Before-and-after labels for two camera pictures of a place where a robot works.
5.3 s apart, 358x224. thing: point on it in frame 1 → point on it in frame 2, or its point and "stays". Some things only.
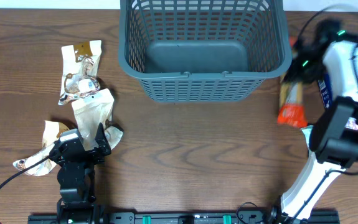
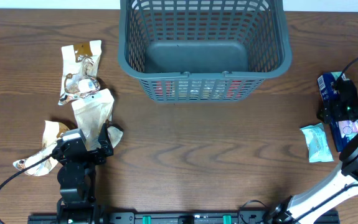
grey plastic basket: (203, 51) stays
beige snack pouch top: (80, 64) stays
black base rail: (190, 218) stays
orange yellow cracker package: (291, 111) → (198, 89)
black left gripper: (98, 155) stays
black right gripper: (296, 74) → (339, 114)
